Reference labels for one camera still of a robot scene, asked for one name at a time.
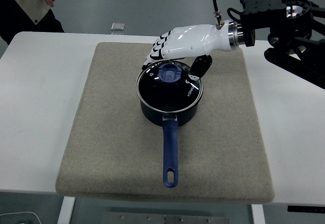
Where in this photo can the black control panel under table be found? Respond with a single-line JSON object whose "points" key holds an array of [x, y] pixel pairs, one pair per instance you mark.
{"points": [[304, 208]]}

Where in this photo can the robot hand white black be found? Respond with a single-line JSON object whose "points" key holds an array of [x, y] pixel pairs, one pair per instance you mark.
{"points": [[193, 39]]}

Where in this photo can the small silver floor plate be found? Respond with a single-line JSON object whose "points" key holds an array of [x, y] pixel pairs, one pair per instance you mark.
{"points": [[118, 26]]}

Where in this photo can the glass pot lid blue knob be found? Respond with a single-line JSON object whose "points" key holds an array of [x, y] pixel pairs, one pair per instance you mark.
{"points": [[157, 94]]}

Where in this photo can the grey metal plate with screws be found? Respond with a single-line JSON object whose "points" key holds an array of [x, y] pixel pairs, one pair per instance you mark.
{"points": [[165, 219]]}

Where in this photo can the beige fabric mat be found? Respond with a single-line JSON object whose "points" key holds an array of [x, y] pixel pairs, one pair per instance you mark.
{"points": [[101, 132]]}

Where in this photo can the person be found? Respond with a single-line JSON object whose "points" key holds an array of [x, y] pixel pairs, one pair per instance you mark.
{"points": [[17, 5]]}

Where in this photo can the white table leg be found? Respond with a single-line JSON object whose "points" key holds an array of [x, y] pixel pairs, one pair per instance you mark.
{"points": [[258, 215], [66, 210]]}

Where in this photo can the person's hand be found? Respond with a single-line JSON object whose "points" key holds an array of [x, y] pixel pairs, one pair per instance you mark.
{"points": [[50, 0]]}

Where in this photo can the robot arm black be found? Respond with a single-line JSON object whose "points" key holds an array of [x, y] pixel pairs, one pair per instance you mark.
{"points": [[266, 5]]}

